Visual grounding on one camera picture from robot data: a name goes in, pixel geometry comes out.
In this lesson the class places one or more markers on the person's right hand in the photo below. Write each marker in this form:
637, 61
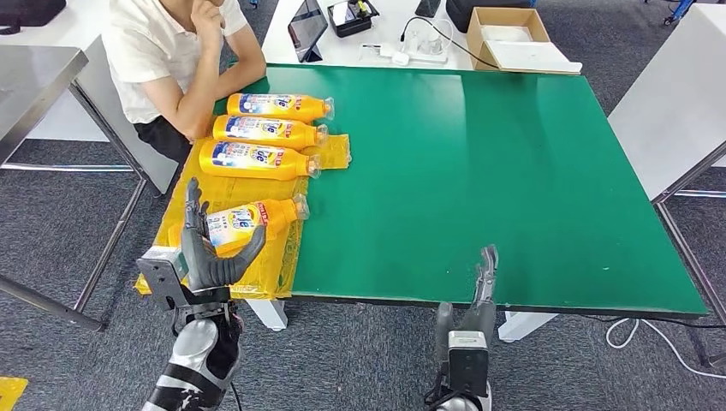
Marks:
207, 20

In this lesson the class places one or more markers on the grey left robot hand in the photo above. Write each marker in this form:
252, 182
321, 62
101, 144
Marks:
204, 261

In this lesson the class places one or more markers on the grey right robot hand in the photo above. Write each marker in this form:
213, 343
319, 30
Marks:
479, 317

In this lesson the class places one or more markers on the orange detergent bottle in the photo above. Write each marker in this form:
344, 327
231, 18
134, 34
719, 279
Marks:
244, 164
255, 136
278, 215
306, 108

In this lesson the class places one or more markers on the white table leg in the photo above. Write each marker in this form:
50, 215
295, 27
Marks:
524, 328
269, 315

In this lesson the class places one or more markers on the yellow taped mat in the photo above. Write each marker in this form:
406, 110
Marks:
272, 266

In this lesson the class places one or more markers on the person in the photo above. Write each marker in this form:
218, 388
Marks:
147, 57

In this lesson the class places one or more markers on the black tablet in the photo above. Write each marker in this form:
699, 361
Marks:
308, 28

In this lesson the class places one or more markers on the white panel table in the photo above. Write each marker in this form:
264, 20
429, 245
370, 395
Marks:
91, 96

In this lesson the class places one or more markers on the black tray with items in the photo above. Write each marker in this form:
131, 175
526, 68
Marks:
351, 17

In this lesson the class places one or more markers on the white desk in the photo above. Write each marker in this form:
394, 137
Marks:
351, 54

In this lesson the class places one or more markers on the black bag on panel table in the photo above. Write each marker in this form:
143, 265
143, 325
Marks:
28, 11

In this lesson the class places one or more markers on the small white adapter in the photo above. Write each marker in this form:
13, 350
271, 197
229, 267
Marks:
386, 50

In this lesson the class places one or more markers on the white charger block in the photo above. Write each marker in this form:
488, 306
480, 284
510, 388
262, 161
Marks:
401, 58

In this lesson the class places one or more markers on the black phone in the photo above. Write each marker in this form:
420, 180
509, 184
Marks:
427, 5

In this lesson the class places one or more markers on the clear plastic packet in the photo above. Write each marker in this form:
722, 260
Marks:
431, 45

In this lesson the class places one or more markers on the yellow floor marker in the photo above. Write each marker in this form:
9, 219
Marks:
11, 391

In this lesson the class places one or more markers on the black bag beside cardboard box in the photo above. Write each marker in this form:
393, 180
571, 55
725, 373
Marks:
459, 11

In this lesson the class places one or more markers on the brown cardboard box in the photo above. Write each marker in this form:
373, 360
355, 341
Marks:
475, 51

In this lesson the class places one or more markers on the white foam pad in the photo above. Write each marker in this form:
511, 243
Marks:
507, 32

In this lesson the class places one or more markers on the white table with steel legs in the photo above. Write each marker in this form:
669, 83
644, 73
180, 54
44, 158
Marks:
669, 102

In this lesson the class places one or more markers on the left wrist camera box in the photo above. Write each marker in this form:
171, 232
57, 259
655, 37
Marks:
161, 275

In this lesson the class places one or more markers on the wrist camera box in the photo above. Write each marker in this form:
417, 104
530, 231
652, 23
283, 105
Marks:
468, 363
161, 275

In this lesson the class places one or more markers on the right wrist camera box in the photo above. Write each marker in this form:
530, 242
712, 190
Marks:
468, 363

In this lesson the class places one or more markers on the blue frame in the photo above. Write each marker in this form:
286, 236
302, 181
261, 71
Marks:
678, 11

